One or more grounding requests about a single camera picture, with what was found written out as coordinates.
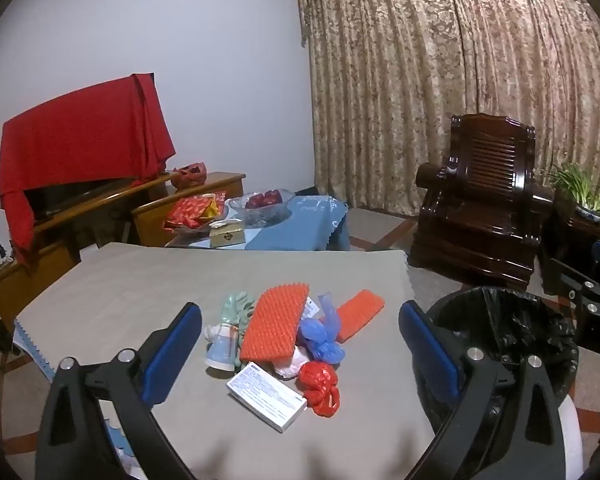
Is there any black television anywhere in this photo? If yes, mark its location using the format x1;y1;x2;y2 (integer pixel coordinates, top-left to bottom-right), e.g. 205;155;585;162
22;175;146;221

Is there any large orange foam net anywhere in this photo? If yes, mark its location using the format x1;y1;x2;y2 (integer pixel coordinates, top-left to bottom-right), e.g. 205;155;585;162
241;282;311;363

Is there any red gold snack packet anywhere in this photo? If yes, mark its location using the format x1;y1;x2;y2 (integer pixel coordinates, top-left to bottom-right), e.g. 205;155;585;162
164;195;216;231

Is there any light wooden cabinet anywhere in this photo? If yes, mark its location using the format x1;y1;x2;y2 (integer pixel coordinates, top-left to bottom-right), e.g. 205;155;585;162
0;172;246;346

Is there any small orange foam net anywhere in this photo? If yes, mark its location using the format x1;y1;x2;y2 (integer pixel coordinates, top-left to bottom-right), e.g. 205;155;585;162
336;289;385;343

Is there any blue wrapper strip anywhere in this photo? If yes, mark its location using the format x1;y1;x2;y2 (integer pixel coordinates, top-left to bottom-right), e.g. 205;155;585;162
204;324;241;372

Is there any red cloth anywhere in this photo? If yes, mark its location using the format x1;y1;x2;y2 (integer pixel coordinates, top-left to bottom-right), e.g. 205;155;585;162
0;74;177;253

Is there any gold box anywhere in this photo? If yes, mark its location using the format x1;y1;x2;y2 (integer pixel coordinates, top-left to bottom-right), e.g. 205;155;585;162
209;223;246;248

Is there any green rubber glove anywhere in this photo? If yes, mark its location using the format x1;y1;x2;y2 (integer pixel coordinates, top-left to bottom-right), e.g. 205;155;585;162
222;292;257;366

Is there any blue plastic bag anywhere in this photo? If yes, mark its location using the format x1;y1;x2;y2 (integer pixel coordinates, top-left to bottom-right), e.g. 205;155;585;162
299;292;346;363

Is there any beige patterned curtain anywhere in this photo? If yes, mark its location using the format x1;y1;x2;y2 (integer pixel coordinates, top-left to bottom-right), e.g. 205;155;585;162
292;0;600;216

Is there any red plastic bag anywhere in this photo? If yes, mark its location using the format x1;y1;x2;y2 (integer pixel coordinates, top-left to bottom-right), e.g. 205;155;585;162
297;360;341;418

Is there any blue tablecloth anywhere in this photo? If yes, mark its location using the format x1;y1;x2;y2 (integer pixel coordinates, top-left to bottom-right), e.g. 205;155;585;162
165;194;352;252

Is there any white trash bin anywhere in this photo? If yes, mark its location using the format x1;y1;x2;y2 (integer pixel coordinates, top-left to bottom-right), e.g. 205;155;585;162
557;394;584;480

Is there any dark wooden side table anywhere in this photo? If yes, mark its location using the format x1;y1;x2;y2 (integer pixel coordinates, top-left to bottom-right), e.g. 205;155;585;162
537;195;600;301

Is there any white tissue wad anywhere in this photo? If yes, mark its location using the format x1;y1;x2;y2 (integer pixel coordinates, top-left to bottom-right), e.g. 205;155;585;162
272;349;313;380

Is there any glass fruit bowl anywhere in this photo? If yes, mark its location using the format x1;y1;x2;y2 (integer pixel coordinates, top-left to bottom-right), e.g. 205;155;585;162
228;188;296;228

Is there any white medicine box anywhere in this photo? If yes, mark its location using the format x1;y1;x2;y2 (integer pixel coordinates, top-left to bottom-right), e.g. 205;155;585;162
225;361;308;433

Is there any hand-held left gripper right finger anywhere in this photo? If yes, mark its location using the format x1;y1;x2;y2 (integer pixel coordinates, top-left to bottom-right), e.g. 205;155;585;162
399;300;567;480

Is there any grey tablecloth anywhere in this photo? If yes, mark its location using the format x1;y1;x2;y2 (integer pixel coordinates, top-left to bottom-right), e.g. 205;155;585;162
12;242;451;480

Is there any dark wooden armchair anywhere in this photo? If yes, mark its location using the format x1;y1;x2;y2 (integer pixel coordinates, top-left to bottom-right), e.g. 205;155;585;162
409;114;556;292

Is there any red bag on cabinet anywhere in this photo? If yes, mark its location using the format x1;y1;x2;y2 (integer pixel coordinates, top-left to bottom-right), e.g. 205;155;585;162
171;161;209;190

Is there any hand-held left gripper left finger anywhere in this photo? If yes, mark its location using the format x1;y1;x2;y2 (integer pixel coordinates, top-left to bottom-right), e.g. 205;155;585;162
35;301;203;480

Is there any potted green plant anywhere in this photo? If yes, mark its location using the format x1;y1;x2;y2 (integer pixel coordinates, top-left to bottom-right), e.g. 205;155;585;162
542;162;600;226

